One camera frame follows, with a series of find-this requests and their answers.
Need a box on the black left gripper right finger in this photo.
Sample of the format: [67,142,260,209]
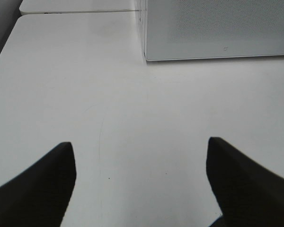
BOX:
[206,137,284,227]

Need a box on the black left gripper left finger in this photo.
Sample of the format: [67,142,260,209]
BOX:
[0,142,76,227]

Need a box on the white adjacent table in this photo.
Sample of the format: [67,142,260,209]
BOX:
[19,0,138,15]

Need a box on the white microwave oven body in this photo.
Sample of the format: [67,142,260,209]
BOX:
[134,0,148,59]

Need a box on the white microwave door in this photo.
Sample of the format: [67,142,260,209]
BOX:
[141,0,284,61]

